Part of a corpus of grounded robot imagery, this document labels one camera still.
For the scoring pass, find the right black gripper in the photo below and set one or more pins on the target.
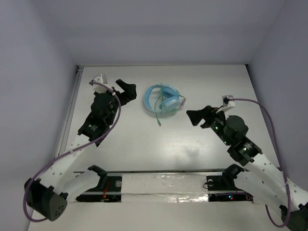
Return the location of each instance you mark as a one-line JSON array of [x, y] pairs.
[[208, 112]]

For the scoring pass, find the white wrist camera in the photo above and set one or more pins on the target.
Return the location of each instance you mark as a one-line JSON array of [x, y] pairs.
[[100, 84], [227, 103]]

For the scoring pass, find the light blue headphones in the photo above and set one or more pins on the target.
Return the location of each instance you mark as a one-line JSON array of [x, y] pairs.
[[169, 99]]

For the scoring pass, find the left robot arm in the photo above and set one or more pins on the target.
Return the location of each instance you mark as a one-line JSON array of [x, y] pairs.
[[51, 189]]

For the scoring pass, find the aluminium rail left edge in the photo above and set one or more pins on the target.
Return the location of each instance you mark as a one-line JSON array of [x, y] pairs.
[[62, 142]]

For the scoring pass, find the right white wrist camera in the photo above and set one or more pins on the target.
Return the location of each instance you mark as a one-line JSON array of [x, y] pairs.
[[227, 103]]

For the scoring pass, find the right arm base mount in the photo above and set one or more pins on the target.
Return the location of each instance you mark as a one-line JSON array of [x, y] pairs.
[[222, 187]]

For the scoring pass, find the white foam front block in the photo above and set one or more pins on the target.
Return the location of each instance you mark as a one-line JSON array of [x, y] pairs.
[[163, 188]]

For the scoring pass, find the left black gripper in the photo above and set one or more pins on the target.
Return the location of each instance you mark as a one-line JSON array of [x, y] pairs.
[[119, 95]]

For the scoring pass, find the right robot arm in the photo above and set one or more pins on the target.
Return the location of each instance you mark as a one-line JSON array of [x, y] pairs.
[[253, 172]]

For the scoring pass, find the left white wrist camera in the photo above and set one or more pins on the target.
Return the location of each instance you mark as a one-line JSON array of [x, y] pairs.
[[100, 84]]

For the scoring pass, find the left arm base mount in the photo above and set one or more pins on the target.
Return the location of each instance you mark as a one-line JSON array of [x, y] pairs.
[[107, 190]]

